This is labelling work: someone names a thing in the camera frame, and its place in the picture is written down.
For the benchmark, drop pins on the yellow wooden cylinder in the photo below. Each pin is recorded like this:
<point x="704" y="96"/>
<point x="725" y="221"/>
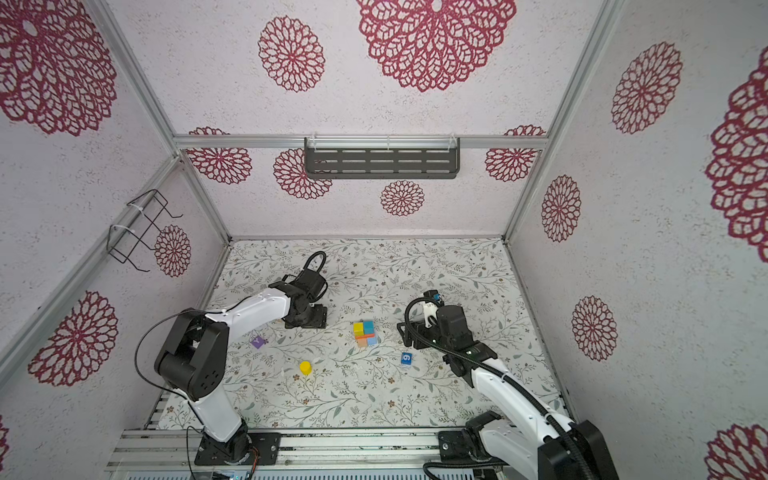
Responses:
<point x="306" y="368"/>

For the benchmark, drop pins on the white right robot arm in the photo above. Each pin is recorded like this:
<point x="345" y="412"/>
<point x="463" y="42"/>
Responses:
<point x="527" y="435"/>

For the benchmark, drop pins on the black wire wall rack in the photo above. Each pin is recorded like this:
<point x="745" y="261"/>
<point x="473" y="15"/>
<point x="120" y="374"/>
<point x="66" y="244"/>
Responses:
<point x="124" y="239"/>

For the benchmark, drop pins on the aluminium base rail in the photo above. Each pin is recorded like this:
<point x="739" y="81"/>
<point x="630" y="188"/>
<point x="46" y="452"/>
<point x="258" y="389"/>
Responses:
<point x="377" y="453"/>

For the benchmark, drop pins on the dark grey wall shelf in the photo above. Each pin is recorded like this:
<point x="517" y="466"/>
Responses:
<point x="386" y="159"/>

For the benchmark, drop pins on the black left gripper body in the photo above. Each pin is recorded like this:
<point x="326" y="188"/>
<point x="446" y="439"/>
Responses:
<point x="315" y="316"/>

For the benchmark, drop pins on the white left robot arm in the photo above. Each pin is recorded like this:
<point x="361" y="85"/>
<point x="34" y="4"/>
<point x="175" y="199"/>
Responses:
<point x="193" y="358"/>

